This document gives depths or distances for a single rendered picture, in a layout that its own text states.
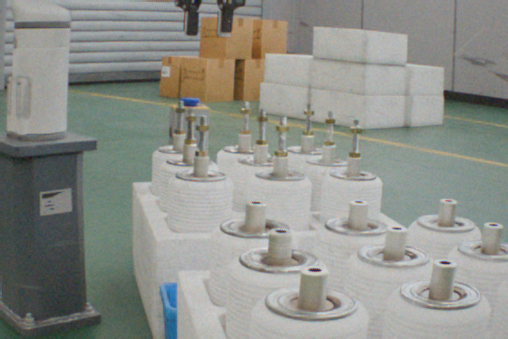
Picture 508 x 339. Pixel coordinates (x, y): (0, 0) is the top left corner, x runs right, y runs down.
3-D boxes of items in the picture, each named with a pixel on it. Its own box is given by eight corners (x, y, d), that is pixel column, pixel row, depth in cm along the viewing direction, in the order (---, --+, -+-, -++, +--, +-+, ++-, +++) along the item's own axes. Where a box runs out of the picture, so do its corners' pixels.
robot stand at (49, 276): (24, 338, 105) (15, 146, 99) (-10, 308, 115) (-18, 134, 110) (102, 323, 114) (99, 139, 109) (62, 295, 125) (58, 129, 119)
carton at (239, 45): (251, 59, 519) (253, 18, 513) (226, 58, 502) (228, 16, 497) (223, 57, 540) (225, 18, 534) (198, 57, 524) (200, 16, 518)
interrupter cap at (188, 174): (164, 178, 108) (164, 173, 108) (197, 171, 114) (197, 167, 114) (203, 186, 104) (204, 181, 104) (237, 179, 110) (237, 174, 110)
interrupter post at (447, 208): (441, 230, 84) (444, 203, 84) (433, 225, 87) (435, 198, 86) (457, 229, 85) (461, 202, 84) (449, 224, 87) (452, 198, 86)
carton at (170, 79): (191, 94, 562) (193, 55, 556) (210, 96, 544) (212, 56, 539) (159, 95, 542) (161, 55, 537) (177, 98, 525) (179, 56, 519)
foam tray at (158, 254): (157, 353, 105) (155, 237, 101) (132, 271, 142) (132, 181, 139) (398, 335, 114) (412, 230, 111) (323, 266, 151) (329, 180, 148)
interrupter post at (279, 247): (268, 268, 68) (270, 235, 68) (263, 261, 71) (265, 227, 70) (294, 268, 69) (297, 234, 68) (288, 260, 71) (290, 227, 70)
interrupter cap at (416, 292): (418, 316, 56) (419, 309, 56) (386, 287, 64) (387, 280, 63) (495, 309, 58) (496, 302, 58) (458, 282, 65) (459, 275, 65)
